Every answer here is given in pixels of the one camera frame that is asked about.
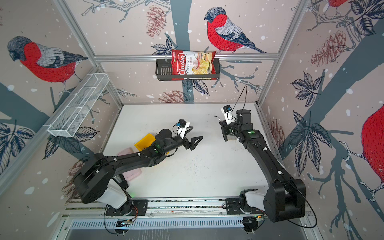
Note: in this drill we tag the red cassava chips bag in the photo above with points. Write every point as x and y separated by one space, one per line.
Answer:
200 61

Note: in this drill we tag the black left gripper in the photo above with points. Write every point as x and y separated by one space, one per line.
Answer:
193 145

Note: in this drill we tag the yellow plastic bin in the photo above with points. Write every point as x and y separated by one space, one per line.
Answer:
145 142

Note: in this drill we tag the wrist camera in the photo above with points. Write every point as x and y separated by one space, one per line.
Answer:
228 114
182 127

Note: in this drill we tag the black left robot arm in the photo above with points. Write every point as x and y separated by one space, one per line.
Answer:
95 181

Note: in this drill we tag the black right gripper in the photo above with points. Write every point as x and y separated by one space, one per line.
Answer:
224 127

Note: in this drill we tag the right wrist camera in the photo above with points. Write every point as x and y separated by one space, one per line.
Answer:
228 114

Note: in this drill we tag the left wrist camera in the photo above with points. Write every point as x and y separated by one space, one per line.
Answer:
182 127

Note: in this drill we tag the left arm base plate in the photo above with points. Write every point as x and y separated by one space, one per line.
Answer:
132 207

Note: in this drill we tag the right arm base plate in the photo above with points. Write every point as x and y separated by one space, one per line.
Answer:
235 206

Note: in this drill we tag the black wire wall basket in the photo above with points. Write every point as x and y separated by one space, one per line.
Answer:
165 71

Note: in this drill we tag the white wire mesh shelf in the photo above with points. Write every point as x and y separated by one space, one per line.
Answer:
81 101

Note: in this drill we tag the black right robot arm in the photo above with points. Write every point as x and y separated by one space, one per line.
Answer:
285 196

